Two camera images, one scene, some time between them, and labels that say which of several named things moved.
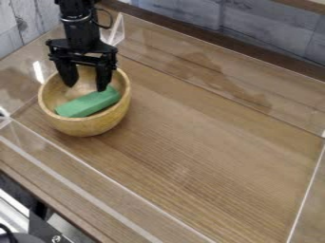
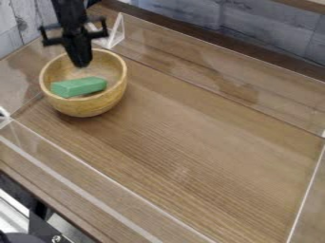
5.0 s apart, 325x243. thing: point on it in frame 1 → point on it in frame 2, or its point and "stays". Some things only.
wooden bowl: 89,124 → 108,66
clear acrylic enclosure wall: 216,159 stays
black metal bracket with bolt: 41,229 stays
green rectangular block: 88,103 → 78,86
